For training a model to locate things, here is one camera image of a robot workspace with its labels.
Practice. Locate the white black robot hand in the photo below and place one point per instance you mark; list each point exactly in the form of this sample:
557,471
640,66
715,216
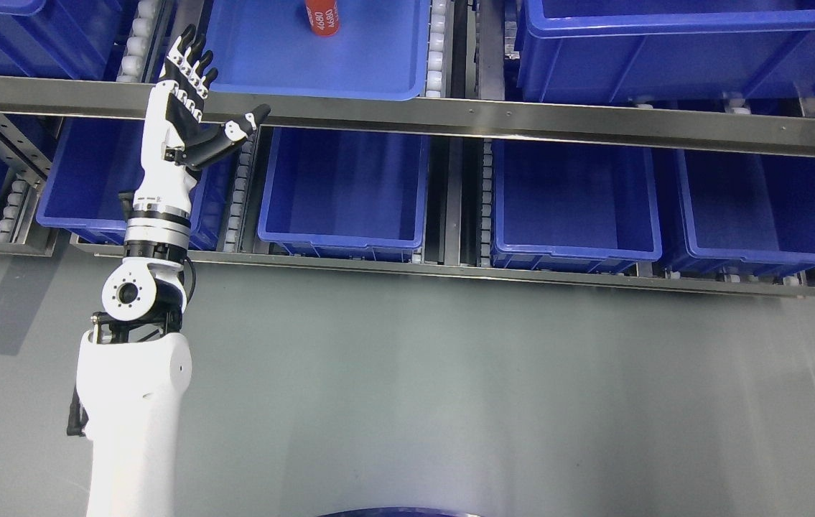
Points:
176,145

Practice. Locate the orange capacitor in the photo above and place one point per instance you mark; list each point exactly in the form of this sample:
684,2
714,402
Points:
323,17

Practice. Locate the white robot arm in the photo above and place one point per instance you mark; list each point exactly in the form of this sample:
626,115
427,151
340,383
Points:
134,367

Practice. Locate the blue bin lower left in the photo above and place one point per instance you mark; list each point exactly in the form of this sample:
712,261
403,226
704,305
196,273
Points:
98,158

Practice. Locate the blue bin upper left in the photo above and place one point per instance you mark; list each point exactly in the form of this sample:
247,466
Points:
60,39

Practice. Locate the blue bin lower middle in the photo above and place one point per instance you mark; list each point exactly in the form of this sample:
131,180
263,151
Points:
346,194

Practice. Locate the shallow blue tray bin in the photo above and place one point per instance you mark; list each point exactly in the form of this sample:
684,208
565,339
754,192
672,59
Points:
268,47

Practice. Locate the blue bin lower centre right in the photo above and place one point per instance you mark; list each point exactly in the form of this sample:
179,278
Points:
580,208

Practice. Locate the blue bin upper right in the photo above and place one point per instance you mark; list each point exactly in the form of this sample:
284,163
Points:
613,52

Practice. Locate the blue bin lower far right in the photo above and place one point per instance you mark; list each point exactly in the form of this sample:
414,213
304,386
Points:
735,213

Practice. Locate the steel shelf rail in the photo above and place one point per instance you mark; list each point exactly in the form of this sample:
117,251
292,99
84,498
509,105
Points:
662,128

